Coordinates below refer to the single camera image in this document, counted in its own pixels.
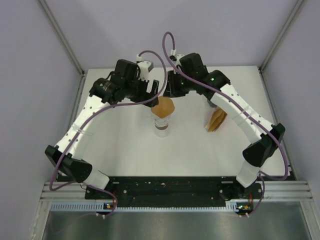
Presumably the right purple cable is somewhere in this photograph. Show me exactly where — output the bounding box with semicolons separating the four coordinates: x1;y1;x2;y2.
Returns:
162;31;289;216

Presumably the brown coffee filter stack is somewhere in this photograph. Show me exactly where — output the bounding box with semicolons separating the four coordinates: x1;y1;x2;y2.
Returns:
205;106;227;132

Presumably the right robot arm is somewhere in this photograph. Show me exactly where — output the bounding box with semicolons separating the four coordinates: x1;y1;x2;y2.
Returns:
163;50;286;198

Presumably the aluminium front rail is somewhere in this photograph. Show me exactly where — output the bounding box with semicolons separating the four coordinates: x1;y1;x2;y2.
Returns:
39;180;314;201

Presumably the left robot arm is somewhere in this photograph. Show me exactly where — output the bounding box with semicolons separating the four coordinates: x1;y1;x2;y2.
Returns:
45;57;160;199

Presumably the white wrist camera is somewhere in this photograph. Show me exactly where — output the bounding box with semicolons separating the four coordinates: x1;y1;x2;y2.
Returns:
136;54;154;82
169;49;185;68

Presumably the purple cable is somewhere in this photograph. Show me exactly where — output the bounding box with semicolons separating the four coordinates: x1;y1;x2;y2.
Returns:
49;50;168;217
162;31;289;216

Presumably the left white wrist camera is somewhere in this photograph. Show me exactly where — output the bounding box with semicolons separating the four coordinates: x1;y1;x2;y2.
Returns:
136;54;154;82

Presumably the left aluminium frame post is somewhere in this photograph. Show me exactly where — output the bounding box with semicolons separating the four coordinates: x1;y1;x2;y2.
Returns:
37;0;87;76

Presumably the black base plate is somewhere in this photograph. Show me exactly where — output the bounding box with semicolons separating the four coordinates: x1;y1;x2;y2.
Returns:
84;175;265;208

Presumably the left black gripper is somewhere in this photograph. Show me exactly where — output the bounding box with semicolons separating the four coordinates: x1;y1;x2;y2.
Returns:
123;74;158;107

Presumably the aluminium frame post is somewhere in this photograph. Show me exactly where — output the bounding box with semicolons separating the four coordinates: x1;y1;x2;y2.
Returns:
258;0;306;74
37;0;87;76

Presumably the single brown coffee filter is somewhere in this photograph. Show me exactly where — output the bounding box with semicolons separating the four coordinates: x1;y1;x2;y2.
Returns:
151;96;175;119

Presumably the glass beaker with brown band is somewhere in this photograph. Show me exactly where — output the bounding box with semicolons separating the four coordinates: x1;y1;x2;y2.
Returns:
153;124;170;138

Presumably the right aluminium frame post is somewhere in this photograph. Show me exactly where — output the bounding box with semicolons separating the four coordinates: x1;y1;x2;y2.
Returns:
258;0;306;74

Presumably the white slotted cable duct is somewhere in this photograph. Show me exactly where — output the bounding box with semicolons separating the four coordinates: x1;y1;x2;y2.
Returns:
50;201;253;213

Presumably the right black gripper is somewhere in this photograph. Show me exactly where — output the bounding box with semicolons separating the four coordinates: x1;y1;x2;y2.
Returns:
163;70;195;99

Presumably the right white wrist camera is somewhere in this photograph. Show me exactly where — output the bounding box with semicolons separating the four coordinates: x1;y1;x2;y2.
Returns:
169;49;185;68

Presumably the grey plastic dripper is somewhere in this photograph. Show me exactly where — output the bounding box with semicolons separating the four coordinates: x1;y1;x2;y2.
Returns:
207;100;217;108

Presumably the clear glass dripper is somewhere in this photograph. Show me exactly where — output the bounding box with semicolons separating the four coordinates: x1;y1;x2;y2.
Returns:
150;111;172;129

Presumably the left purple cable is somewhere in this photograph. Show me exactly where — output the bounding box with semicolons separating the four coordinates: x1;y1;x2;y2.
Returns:
49;50;168;217

